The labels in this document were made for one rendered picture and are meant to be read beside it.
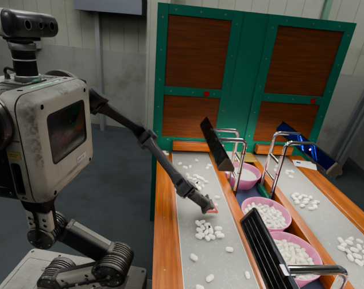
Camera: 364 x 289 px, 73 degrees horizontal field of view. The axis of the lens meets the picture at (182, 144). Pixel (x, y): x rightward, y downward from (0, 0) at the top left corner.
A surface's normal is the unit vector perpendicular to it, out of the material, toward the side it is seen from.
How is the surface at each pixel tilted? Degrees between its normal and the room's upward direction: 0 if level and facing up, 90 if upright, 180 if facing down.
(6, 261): 0
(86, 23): 90
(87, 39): 90
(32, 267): 0
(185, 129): 90
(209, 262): 0
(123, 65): 90
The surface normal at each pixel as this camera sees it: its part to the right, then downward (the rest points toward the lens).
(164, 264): 0.08, -0.91
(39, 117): 0.99, 0.13
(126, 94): -0.13, 0.40
